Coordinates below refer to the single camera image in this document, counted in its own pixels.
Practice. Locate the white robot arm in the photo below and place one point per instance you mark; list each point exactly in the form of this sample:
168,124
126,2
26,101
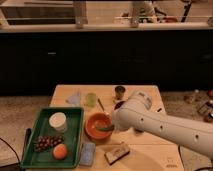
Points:
135,113

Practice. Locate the dark purple bowl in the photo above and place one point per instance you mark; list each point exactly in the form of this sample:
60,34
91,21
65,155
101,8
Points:
119,104

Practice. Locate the orange red bowl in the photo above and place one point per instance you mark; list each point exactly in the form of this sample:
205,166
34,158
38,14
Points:
93,122

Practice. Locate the small metal cup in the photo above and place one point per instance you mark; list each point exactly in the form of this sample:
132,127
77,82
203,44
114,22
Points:
119,92

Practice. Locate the wooden spoon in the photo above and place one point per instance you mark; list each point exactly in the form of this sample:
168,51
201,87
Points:
102,107

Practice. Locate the green plastic cup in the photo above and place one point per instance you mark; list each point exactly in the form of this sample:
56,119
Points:
91,99

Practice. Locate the light blue cloth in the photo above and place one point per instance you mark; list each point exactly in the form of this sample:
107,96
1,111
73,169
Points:
74,99

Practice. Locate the green plastic tray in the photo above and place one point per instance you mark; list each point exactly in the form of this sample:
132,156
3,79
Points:
72,139

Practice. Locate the white lidded jar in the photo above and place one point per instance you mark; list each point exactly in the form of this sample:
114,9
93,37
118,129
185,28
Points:
58,121

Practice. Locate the blue sponge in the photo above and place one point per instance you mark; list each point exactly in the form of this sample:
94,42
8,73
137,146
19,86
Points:
87,154

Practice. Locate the wooden block eraser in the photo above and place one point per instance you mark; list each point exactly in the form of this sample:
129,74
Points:
117,153

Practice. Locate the orange fruit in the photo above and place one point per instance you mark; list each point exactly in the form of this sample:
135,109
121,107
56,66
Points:
60,151

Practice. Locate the bunch of dark grapes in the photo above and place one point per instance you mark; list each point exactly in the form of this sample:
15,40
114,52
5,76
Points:
46,142

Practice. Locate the black marker pen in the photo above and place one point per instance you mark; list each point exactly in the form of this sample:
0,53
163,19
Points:
26,139

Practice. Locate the white handled black brush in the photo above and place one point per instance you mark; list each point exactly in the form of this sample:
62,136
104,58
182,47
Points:
141,131

